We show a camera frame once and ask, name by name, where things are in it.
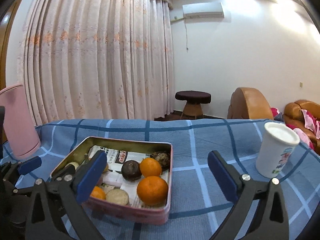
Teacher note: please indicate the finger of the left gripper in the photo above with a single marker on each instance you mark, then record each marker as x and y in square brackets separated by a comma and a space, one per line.
[12, 171]

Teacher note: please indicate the large orange mandarin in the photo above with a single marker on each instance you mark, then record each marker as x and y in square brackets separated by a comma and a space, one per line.
[152, 190]

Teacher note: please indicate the pink cylindrical container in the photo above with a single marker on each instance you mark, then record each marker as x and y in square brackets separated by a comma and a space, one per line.
[18, 124]

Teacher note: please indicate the small orange piece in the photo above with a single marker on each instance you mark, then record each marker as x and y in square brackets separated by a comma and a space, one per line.
[98, 192]

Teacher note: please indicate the pale cut fruit slice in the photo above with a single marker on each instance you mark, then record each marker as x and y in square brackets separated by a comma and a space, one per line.
[74, 164]

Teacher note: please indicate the cut pale round fruit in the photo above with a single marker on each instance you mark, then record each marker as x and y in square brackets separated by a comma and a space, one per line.
[118, 196]

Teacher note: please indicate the white printed paper packet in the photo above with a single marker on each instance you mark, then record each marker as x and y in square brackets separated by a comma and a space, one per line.
[139, 180]

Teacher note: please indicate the pink metal tin box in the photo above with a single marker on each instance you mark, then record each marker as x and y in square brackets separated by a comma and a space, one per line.
[154, 216]

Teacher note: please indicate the dark brown passion fruit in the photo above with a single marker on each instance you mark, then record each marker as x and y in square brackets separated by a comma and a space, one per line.
[131, 171]

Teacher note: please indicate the blue checked tablecloth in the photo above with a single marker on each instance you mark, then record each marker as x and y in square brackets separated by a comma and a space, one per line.
[198, 206]

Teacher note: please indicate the white paper cup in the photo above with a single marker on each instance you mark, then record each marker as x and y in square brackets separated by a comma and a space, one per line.
[278, 143]

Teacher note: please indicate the pink floral blanket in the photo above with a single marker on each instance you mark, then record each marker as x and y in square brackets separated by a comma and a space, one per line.
[305, 135]

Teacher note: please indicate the wrinkled dark passion fruit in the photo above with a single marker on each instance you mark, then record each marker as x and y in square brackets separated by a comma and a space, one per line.
[163, 158]

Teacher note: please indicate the brown leather sofa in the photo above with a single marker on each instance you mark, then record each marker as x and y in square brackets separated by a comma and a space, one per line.
[305, 111]

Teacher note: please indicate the brown leather armchair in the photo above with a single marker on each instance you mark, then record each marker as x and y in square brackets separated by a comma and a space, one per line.
[249, 103]

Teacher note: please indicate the pink floral curtain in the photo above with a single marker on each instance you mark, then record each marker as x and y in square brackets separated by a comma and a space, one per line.
[97, 59]

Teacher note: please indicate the wooden door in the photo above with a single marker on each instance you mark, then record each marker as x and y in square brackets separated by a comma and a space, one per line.
[5, 32]

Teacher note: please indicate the dark round wicker stool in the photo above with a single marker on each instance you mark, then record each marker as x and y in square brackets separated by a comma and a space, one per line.
[194, 100]

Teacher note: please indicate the white wall air conditioner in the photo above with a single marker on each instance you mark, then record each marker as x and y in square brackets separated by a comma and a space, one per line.
[201, 10]

